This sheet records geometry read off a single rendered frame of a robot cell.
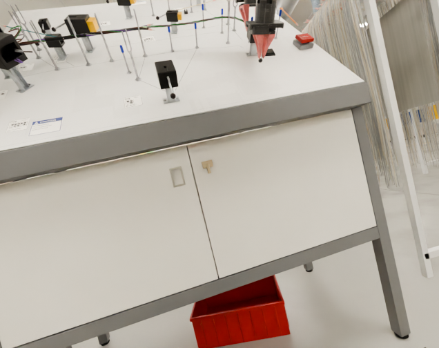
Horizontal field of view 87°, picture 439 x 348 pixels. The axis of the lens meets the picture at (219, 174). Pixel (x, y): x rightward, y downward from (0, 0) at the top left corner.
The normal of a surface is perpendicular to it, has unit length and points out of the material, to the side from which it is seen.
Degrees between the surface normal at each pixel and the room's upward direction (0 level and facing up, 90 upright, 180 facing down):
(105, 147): 90
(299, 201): 90
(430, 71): 90
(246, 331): 90
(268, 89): 51
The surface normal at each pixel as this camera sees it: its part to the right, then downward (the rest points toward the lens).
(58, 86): 0.00, -0.62
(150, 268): 0.19, -0.01
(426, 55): -0.97, 0.23
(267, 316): -0.07, 0.05
